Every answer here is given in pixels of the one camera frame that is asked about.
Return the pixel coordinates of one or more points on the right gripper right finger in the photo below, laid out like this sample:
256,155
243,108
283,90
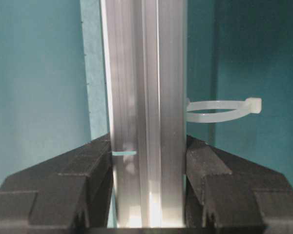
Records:
226,194

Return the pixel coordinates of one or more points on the light teal paper strip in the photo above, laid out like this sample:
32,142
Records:
94,67

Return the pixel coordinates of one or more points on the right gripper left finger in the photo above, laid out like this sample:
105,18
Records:
66,194

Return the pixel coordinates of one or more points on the white zip tie middle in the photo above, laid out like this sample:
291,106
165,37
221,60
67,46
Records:
215,111

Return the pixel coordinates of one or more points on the large silver metal rail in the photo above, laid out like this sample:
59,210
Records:
145,49

